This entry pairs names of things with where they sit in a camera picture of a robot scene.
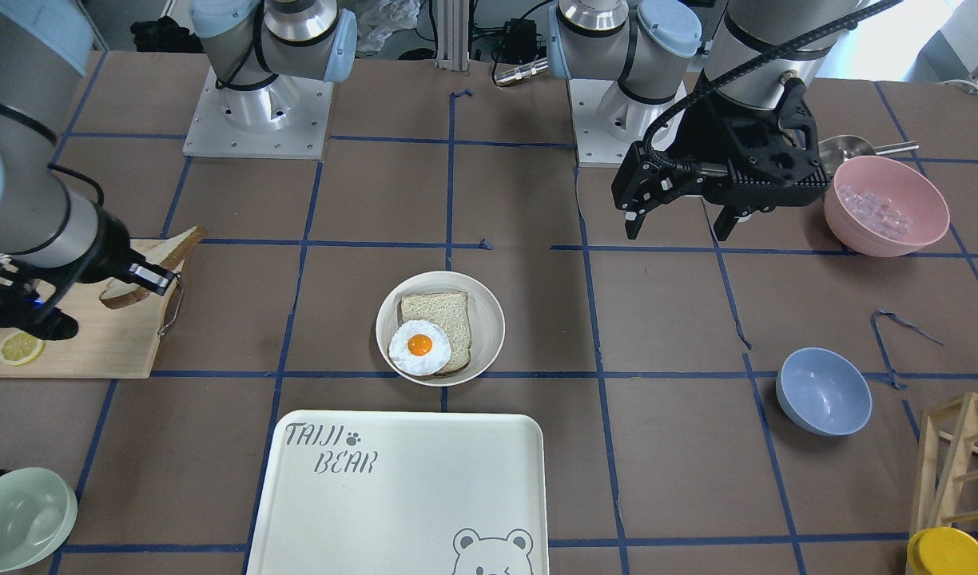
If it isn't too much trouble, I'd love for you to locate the bread slice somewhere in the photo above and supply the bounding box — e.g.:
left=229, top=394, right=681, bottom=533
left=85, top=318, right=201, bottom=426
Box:
left=399, top=291, right=473, bottom=376
left=99, top=225, right=208, bottom=309

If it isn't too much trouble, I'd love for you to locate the green bowl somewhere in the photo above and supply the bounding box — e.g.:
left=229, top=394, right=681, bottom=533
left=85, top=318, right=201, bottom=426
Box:
left=0, top=467, right=78, bottom=573

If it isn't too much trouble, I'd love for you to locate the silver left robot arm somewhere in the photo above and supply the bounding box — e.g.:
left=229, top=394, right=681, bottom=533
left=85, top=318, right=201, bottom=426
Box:
left=547, top=1, right=868, bottom=240

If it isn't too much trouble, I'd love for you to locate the cream bear serving tray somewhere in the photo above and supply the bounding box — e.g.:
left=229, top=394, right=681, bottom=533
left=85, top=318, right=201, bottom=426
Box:
left=245, top=409, right=550, bottom=574

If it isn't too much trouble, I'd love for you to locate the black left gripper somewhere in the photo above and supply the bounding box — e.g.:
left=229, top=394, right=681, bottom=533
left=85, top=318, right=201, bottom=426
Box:
left=612, top=80, right=831, bottom=243

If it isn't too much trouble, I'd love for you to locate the white round plate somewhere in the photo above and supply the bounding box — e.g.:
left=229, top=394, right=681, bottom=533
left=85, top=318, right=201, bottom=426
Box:
left=373, top=272, right=505, bottom=388

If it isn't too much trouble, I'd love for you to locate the bread slice under egg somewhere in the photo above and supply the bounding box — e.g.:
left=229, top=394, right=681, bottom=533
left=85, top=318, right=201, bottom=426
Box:
left=399, top=291, right=473, bottom=376

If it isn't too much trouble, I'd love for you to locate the fried egg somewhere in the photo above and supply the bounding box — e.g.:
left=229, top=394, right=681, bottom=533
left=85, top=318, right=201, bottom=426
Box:
left=388, top=319, right=452, bottom=376

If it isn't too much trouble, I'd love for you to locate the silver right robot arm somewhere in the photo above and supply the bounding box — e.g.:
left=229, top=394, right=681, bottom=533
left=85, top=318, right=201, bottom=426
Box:
left=0, top=1, right=358, bottom=341

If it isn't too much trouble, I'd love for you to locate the blue bowl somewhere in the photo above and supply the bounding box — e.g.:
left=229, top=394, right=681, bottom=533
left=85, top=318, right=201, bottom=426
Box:
left=775, top=348, right=873, bottom=438

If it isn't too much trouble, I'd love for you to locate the lemon slice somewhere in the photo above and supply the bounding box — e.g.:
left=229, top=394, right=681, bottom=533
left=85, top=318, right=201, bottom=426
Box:
left=0, top=331, right=45, bottom=367

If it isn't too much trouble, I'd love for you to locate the yellow cup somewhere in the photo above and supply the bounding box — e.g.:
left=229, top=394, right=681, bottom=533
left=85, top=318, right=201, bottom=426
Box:
left=906, top=526, right=978, bottom=574

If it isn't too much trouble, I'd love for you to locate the bamboo cutting board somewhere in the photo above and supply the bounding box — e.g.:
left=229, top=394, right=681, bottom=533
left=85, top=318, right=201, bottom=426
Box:
left=0, top=283, right=182, bottom=379

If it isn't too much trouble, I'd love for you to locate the wooden cup rack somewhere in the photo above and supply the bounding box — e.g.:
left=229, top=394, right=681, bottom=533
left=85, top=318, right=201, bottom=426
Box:
left=909, top=392, right=978, bottom=535

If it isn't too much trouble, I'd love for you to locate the pink bowl with ice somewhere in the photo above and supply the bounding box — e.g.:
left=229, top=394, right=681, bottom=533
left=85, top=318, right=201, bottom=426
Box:
left=824, top=156, right=952, bottom=257

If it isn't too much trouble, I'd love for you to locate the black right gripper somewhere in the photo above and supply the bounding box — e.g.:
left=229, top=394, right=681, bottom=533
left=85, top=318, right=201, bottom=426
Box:
left=0, top=210, right=178, bottom=341

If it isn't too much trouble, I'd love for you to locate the metal scoop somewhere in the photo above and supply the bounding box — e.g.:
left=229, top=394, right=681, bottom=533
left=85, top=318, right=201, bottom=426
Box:
left=818, top=135, right=920, bottom=177

